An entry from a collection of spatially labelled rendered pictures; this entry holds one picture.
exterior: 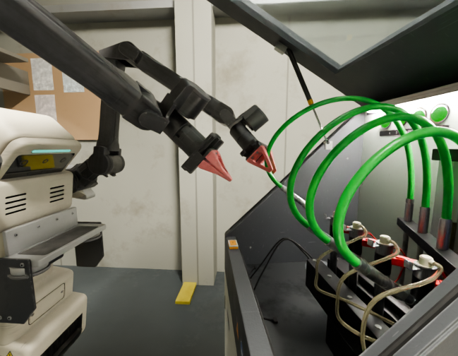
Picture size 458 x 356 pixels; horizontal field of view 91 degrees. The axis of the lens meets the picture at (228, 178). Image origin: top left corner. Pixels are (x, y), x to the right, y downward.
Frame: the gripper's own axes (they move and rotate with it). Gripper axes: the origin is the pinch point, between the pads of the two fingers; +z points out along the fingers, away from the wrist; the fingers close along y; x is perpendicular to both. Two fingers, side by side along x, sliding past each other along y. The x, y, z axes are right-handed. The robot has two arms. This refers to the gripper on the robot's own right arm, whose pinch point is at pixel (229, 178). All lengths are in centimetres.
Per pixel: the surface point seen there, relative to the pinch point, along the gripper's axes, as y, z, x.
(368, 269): 8.2, 23.9, -16.8
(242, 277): -18.0, 20.9, 6.0
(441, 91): 50, 23, 16
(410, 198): 26.7, 37.2, 14.1
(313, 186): 11.4, 11.6, -10.0
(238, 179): -30, 5, 171
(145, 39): 5, -149, 164
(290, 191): 7.6, 11.1, -2.5
